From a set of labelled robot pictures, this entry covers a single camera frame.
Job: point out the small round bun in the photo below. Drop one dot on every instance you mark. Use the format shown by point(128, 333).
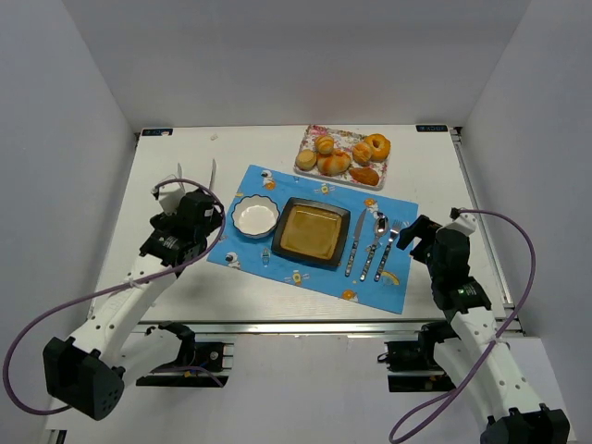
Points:
point(306, 160)

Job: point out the bagel ring bread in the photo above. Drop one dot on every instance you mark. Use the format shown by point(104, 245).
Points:
point(379, 145)

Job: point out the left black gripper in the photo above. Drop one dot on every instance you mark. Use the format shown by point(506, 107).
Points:
point(195, 203)

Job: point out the knife with patterned handle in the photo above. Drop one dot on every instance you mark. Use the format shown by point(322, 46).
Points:
point(355, 243)

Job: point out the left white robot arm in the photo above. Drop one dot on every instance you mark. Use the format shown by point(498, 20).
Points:
point(90, 369)

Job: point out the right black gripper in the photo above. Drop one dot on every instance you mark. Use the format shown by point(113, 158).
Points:
point(420, 229)

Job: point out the blue cartoon placemat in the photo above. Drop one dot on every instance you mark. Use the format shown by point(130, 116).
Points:
point(255, 256)

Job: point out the fork with patterned handle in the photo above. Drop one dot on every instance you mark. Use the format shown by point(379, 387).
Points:
point(393, 235)

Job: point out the blue table label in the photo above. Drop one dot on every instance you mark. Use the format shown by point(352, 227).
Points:
point(156, 132)
point(431, 128)

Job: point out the left blue table label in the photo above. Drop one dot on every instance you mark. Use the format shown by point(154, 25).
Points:
point(156, 132)

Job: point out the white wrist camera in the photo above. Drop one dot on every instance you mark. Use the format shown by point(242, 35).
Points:
point(462, 222)
point(169, 196)

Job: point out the large orange twisted bread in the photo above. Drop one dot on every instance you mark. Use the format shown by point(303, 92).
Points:
point(333, 164)

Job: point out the right blue table label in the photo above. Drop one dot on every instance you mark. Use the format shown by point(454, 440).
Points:
point(431, 128)

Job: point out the small round roll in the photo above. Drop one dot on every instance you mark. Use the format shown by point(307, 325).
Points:
point(362, 153)

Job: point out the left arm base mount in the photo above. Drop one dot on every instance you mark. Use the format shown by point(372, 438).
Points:
point(197, 364)

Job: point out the brown flaky pastry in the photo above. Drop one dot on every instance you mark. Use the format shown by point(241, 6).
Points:
point(364, 175)

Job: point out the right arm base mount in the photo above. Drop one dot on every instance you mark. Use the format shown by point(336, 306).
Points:
point(411, 364)

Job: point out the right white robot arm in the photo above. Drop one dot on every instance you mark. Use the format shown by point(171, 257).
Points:
point(468, 345)

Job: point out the striped croissant roll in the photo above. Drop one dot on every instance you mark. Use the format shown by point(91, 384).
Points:
point(324, 144)

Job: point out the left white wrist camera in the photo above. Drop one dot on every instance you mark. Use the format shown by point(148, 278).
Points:
point(169, 196)

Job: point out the black square plate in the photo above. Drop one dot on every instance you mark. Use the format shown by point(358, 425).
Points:
point(311, 232)

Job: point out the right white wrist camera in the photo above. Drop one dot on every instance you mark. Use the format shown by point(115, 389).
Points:
point(462, 222)

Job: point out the white scalloped bowl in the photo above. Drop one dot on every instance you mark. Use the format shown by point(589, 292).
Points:
point(255, 216)

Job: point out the spoon with patterned handle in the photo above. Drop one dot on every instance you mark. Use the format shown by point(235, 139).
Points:
point(381, 227)

